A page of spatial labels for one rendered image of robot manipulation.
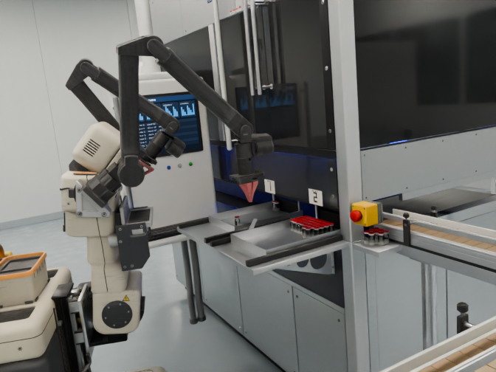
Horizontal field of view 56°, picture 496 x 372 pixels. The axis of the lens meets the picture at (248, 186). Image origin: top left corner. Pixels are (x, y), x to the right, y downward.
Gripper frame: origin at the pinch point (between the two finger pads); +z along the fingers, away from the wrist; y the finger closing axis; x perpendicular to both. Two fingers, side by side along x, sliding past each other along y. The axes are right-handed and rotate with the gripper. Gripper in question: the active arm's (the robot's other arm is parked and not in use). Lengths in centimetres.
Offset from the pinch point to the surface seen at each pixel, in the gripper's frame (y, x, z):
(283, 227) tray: 24.1, 20.0, 20.2
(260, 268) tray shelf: -4.7, -10.6, 20.5
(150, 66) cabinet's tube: 3, 93, -54
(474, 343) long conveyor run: 0, -84, 16
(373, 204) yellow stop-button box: 35.5, -21.1, 6.7
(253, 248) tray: 0.3, 2.6, 18.3
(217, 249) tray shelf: -7.6, 16.5, 20.1
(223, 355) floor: 17, 89, 108
